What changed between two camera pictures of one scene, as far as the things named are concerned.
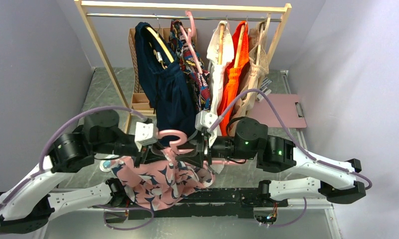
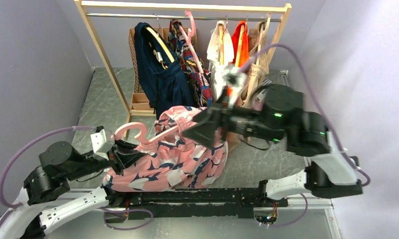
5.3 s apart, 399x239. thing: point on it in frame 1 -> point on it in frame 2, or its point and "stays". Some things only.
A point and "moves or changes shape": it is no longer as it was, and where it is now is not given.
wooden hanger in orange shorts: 239,49 stays
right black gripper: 203,152 -> 204,130
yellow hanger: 162,43 stays
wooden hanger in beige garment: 262,31 stays
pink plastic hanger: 176,151 moves or changes shape
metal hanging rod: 184,17 stays
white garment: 220,51 stays
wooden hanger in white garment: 221,28 stays
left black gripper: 150,153 -> 123,154
